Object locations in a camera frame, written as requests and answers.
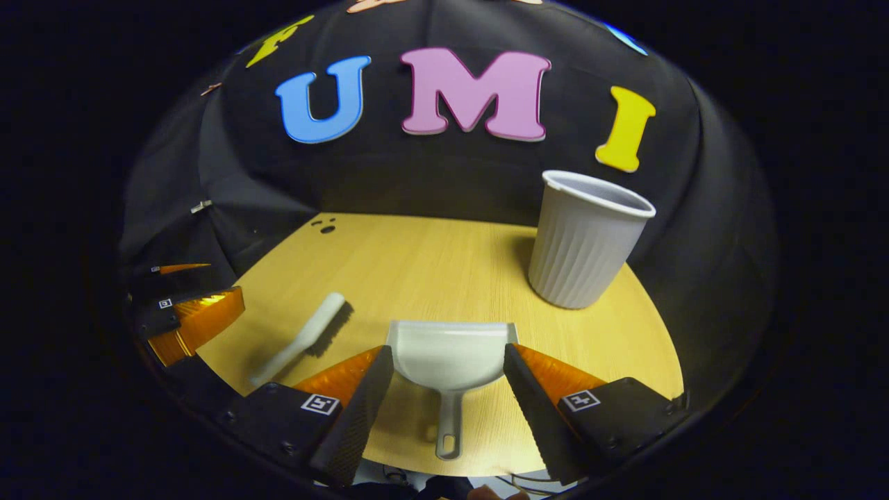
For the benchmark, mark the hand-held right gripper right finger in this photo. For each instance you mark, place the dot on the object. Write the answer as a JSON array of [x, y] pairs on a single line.
[[535, 410]]

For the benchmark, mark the wooden desktop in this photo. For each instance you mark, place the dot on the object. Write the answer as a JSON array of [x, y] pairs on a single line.
[[430, 271]]

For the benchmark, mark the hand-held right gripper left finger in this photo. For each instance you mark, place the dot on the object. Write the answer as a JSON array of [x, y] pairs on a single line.
[[358, 417]]

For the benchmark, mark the white ribbed garbage bin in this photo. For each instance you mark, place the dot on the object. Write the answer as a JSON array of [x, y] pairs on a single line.
[[580, 250]]

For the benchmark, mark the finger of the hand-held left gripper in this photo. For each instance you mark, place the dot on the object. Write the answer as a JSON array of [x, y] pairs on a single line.
[[163, 316], [173, 281]]

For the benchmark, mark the small white broom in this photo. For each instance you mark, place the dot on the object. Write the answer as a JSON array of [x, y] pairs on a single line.
[[312, 333]]

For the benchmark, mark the white plastic dustpan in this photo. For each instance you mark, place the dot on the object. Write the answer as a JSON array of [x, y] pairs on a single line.
[[448, 357]]

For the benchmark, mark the silver metal clip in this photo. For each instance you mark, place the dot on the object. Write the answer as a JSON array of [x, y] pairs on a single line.
[[201, 205]]

